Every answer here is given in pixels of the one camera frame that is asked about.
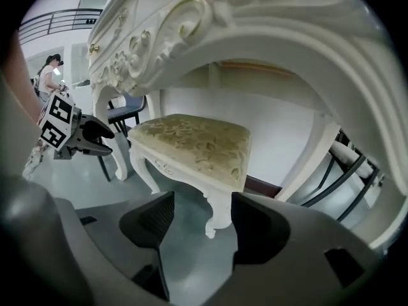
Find black balcony railing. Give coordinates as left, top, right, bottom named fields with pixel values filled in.
left=18, top=8, right=105, bottom=44

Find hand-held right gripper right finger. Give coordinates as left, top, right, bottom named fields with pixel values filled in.
left=203, top=191, right=384, bottom=306

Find cream stool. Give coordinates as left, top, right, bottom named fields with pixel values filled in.
left=126, top=113, right=252, bottom=239

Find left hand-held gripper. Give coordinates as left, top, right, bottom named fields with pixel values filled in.
left=37, top=91, right=115, bottom=160

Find blue chair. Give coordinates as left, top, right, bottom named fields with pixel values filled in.
left=97, top=94, right=147, bottom=183

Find person's left forearm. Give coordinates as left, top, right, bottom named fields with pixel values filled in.
left=4, top=32, right=48, bottom=124

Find cream ornate dressing table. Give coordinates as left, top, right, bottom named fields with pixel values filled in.
left=86, top=0, right=408, bottom=251

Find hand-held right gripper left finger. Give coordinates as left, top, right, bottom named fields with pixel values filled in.
left=54, top=189, right=176, bottom=302

